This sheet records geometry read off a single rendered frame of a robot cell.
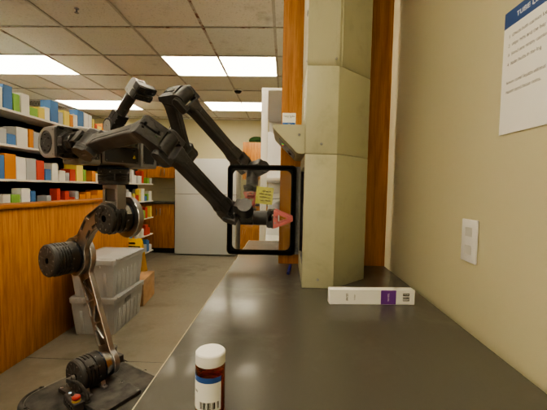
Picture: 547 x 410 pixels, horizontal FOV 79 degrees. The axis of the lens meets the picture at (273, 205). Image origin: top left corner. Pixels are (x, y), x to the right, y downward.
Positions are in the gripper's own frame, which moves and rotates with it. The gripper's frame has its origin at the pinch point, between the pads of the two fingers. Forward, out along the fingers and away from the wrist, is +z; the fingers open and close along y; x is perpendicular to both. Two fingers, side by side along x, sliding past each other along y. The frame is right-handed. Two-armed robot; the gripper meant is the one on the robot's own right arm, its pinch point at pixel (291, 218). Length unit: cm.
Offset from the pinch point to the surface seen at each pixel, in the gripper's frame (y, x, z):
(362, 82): -4, -51, 26
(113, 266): 137, 55, -147
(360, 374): -67, 24, 13
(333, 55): -13, -57, 14
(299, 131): -14.3, -31.4, 2.7
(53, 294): 129, 77, -194
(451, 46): -24, -55, 48
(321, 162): -14.1, -20.8, 10.5
